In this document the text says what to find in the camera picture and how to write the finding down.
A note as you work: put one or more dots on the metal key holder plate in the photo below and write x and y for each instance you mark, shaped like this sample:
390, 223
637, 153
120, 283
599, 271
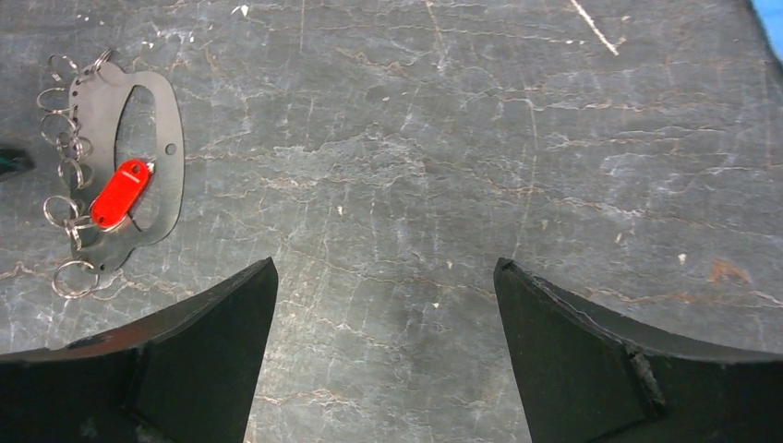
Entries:
81, 120

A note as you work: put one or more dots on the red key tag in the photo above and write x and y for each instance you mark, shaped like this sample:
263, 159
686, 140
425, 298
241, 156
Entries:
111, 207

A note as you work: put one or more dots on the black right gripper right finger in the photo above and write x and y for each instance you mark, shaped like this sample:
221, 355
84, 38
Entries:
586, 373

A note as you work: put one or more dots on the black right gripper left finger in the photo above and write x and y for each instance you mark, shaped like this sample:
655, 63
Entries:
186, 373

